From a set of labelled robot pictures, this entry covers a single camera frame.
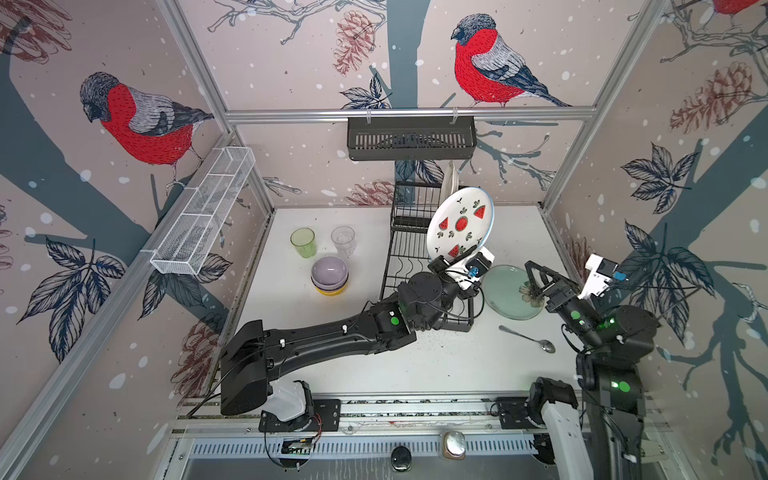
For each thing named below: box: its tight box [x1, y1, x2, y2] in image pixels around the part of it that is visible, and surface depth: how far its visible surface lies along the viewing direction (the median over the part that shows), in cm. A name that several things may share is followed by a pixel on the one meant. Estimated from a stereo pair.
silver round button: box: [444, 430, 466, 460], surface depth 62 cm
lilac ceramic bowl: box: [311, 256, 349, 291], surface depth 94 cm
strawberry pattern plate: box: [426, 186, 495, 259], surface depth 72 cm
